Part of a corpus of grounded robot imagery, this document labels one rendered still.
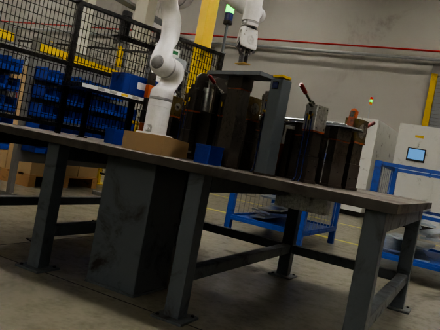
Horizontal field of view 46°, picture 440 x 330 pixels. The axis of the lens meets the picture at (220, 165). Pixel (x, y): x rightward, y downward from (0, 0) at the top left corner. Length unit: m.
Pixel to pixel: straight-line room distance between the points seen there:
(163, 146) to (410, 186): 8.48
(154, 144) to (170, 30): 0.60
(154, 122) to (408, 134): 8.47
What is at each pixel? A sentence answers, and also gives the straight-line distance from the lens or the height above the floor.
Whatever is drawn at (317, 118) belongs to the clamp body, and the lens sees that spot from 2.39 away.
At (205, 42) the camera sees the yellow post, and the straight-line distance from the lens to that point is 4.10.
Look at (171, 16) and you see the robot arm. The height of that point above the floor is 1.41.
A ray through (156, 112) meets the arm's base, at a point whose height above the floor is 0.91.
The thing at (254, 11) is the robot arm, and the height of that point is 1.47.
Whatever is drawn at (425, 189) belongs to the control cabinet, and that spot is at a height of 0.79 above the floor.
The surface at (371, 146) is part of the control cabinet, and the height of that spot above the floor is 1.44.
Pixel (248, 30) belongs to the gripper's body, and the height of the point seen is 1.37.
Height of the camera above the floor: 0.76
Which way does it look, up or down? 1 degrees down
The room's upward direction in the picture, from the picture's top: 11 degrees clockwise
